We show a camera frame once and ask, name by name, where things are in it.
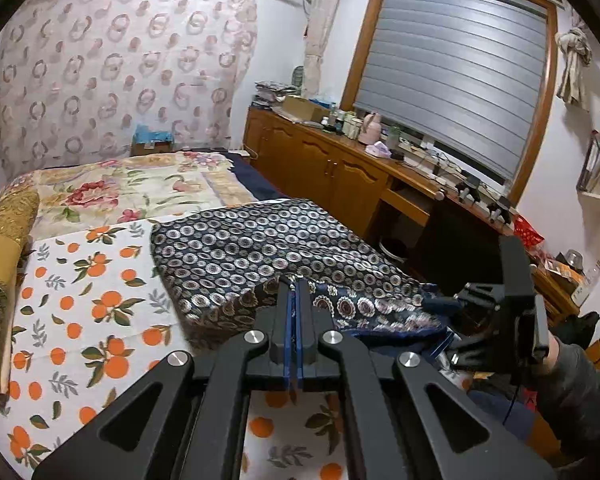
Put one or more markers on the floral bed blanket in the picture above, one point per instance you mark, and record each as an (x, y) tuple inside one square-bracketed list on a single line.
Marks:
[(130, 185)]

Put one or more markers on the round waste bin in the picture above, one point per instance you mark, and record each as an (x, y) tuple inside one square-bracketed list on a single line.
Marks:
[(394, 250)]

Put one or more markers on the navy blue blanket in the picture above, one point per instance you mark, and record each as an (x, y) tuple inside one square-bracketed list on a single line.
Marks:
[(257, 182)]

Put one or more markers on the grey window blind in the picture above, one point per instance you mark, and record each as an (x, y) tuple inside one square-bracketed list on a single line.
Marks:
[(455, 70)]

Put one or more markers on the wooden window frame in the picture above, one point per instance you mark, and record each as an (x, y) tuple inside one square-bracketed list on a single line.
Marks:
[(367, 35)]

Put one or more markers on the stack of papers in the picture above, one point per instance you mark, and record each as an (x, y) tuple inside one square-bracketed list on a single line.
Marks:
[(272, 92)]

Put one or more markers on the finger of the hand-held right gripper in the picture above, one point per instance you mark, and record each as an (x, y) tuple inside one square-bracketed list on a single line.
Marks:
[(470, 357), (480, 300)]

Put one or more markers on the orange fruit print sheet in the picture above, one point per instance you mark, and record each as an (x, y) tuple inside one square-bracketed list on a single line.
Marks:
[(95, 310)]

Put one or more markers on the navy circle-patterned satin garment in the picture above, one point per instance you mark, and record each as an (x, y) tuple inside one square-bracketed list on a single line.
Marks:
[(260, 250)]

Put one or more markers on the pink kettle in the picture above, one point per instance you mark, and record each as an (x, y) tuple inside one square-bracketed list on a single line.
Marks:
[(370, 129)]

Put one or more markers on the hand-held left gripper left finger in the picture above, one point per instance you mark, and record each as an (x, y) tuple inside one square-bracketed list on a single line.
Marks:
[(286, 330)]

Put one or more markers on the small brown box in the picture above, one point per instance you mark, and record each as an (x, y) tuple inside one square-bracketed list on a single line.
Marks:
[(150, 148)]

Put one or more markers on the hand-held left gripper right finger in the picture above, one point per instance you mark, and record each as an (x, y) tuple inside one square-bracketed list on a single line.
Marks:
[(302, 330)]

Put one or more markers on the hanging beige cloth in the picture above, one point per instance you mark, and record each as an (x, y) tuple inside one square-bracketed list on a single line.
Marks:
[(574, 65)]

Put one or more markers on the pale lace curtain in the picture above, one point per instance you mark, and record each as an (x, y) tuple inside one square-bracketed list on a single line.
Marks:
[(320, 35)]

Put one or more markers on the red bag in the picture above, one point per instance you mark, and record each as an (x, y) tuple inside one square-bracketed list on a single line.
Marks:
[(527, 232)]

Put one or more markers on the long wooden cabinet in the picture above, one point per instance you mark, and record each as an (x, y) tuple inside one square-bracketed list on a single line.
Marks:
[(330, 165)]

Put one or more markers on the person's right forearm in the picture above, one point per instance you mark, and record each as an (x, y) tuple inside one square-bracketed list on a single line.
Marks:
[(580, 400)]

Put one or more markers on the purple tissue pack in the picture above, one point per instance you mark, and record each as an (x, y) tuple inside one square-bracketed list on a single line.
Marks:
[(380, 150)]

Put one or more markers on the blue plastic bag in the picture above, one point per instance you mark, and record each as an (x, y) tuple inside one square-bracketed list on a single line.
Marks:
[(152, 135)]

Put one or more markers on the yellow patterned pillow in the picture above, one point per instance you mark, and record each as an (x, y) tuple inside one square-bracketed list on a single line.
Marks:
[(2, 260)]

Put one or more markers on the open cardboard box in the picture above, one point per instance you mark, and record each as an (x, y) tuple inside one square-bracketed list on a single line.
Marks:
[(302, 107)]

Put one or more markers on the black chair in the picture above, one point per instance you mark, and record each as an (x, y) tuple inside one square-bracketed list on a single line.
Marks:
[(455, 245)]

